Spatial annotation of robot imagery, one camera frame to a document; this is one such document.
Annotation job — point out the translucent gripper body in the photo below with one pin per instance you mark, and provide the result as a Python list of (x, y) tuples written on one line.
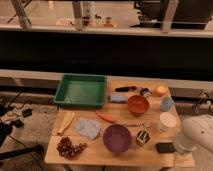
[(183, 159)]

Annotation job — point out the black eraser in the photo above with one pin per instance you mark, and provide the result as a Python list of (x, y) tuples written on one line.
[(165, 147)]

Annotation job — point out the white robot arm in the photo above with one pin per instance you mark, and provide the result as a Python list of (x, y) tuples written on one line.
[(194, 131)]

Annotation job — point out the small metal cup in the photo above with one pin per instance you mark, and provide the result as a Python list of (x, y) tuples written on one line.
[(142, 137)]

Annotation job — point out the light blue cup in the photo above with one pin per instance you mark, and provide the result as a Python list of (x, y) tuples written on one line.
[(166, 104)]

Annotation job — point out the purple bowl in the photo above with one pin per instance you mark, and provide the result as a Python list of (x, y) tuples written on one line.
[(117, 138)]

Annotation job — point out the orange bowl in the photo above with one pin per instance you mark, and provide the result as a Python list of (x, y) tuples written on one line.
[(137, 105)]

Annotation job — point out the orange fruit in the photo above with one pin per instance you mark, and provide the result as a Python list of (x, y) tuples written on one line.
[(160, 91)]

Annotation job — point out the blue sponge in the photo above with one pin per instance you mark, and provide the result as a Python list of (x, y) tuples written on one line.
[(118, 98)]

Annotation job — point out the orange carrot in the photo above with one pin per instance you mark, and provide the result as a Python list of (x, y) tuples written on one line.
[(106, 117)]

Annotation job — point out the light blue cloth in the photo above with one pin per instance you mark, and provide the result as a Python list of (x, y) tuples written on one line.
[(88, 128)]

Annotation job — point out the bunch of red grapes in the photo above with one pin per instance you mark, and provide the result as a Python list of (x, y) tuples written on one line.
[(68, 150)]

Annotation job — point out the yellow banana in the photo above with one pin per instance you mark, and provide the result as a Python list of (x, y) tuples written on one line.
[(69, 116)]

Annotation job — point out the green plastic tray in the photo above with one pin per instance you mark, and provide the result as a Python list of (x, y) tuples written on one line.
[(81, 91)]

